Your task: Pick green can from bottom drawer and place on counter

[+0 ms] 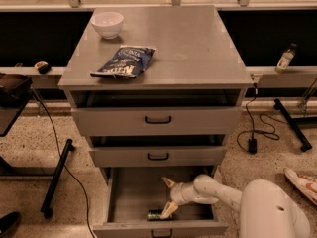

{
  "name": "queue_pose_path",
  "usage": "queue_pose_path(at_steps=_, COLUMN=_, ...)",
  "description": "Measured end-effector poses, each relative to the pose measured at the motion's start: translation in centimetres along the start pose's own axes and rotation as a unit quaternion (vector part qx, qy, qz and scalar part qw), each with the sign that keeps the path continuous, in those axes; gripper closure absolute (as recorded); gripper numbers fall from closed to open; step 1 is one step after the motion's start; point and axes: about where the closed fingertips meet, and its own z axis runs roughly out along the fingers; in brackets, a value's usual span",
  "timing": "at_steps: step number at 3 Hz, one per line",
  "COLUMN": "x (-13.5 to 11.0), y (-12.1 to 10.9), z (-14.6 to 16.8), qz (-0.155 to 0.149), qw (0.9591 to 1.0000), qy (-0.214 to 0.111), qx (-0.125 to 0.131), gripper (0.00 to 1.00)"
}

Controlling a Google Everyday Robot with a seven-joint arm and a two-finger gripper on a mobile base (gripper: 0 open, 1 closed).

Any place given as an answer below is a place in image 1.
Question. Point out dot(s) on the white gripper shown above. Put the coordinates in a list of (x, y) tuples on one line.
[(178, 194)]

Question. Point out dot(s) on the green soda can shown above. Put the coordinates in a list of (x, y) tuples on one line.
[(155, 215)]

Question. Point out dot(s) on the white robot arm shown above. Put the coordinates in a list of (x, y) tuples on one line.
[(265, 210)]

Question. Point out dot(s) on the grey bottom drawer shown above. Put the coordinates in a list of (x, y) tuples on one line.
[(136, 194)]

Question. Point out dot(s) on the grey drawer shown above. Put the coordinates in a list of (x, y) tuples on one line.
[(154, 112), (136, 194), (157, 151)]

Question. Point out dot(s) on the grey middle drawer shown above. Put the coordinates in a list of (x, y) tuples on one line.
[(157, 151)]

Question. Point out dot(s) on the grey top drawer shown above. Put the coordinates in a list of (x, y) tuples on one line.
[(154, 112)]

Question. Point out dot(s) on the grey drawer cabinet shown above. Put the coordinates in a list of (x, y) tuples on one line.
[(193, 52)]

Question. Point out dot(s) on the white red sneaker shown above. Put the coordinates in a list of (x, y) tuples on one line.
[(307, 185)]

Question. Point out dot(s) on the blue chip bag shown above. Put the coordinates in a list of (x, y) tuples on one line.
[(127, 62)]

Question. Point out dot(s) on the black stand leg right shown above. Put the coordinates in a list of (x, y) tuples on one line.
[(294, 124)]

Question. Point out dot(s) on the black shoe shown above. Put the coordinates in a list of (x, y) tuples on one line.
[(9, 224)]

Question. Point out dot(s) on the small clear bottle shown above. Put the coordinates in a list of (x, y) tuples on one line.
[(286, 58)]

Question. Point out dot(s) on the small black yellow object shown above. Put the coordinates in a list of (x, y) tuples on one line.
[(42, 67)]

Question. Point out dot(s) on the white bowl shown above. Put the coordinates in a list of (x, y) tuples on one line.
[(107, 24)]

